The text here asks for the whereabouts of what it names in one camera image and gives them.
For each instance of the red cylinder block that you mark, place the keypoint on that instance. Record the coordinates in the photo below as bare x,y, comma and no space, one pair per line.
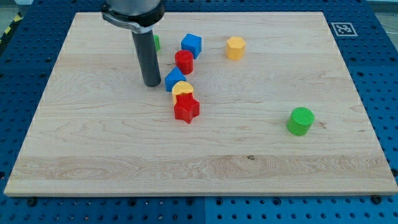
184,61

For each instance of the green cylinder block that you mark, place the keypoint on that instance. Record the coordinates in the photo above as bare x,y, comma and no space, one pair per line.
300,121

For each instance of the yellow hexagon block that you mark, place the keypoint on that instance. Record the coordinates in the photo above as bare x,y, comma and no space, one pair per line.
235,48

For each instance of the yellow half-round block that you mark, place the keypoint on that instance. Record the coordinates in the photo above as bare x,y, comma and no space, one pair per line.
181,87

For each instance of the white fiducial marker tag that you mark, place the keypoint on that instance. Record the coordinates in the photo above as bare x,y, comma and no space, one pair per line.
344,29

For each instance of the small green block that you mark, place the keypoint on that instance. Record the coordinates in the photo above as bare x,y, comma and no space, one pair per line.
157,43

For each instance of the blue cube block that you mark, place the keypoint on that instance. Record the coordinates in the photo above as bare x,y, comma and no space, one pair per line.
192,43

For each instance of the red star block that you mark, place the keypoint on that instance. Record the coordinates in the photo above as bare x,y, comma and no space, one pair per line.
186,107

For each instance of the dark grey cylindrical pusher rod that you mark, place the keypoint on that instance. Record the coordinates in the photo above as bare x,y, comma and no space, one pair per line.
147,56

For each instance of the light wooden board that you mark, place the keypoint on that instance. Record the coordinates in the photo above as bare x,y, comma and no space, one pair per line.
100,132

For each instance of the blue triangle block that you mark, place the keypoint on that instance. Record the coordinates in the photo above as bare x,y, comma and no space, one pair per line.
173,77

